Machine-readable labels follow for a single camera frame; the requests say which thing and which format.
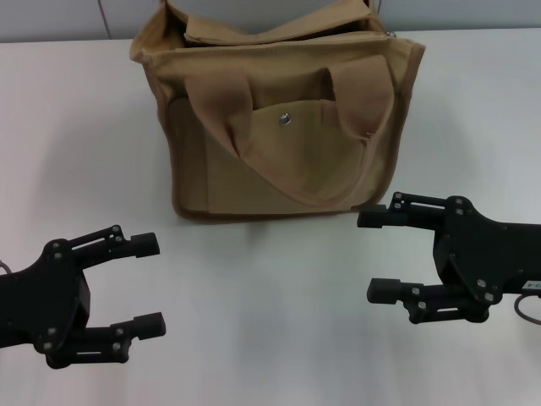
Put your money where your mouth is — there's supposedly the right gripper cable with plug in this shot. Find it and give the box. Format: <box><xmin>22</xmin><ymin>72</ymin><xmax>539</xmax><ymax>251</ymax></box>
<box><xmin>512</xmin><ymin>293</ymin><xmax>541</xmax><ymax>327</ymax></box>

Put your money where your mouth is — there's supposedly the khaki canvas food bag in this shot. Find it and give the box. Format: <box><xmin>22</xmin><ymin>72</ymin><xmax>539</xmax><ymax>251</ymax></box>
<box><xmin>130</xmin><ymin>0</ymin><xmax>427</xmax><ymax>222</ymax></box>

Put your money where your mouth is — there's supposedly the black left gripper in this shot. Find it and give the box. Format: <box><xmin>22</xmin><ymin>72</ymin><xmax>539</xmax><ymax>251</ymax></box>
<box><xmin>0</xmin><ymin>224</ymin><xmax>167</xmax><ymax>370</ymax></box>

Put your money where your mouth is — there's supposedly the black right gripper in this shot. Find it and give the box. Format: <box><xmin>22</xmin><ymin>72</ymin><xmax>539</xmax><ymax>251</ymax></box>
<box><xmin>357</xmin><ymin>191</ymin><xmax>541</xmax><ymax>326</ymax></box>

